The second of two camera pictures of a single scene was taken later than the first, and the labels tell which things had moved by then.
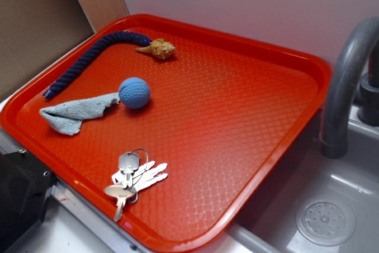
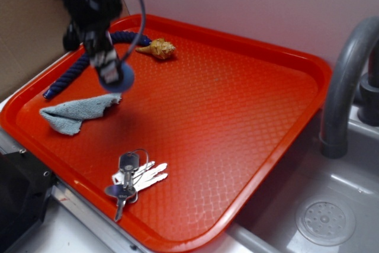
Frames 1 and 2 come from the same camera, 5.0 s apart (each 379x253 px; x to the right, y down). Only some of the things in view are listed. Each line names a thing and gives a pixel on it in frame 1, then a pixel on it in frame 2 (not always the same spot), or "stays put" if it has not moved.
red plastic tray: [173, 131] stays put
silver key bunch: [136, 170] stays put
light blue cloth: [66, 117] stays put
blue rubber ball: [134, 92] -> [127, 83]
